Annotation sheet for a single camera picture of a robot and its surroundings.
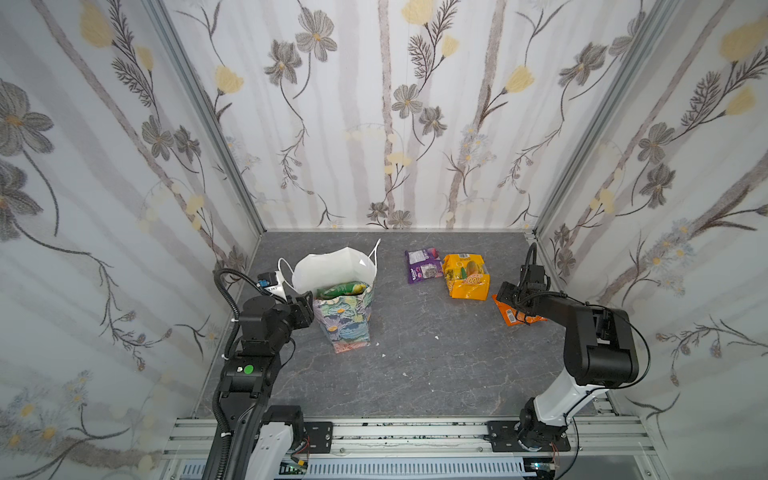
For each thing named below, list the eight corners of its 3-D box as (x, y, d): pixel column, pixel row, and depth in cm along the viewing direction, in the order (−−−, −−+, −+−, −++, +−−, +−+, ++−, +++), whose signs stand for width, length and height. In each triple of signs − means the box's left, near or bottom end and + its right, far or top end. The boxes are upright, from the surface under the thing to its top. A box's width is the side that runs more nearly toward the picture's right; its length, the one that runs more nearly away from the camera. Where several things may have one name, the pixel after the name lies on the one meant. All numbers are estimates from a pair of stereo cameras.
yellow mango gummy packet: (447, 300, 103) (450, 289, 97) (442, 264, 113) (444, 253, 108) (487, 300, 103) (493, 290, 98) (478, 264, 113) (483, 253, 108)
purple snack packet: (407, 283, 107) (408, 277, 104) (406, 254, 116) (406, 248, 113) (442, 283, 107) (444, 277, 104) (438, 255, 116) (440, 248, 113)
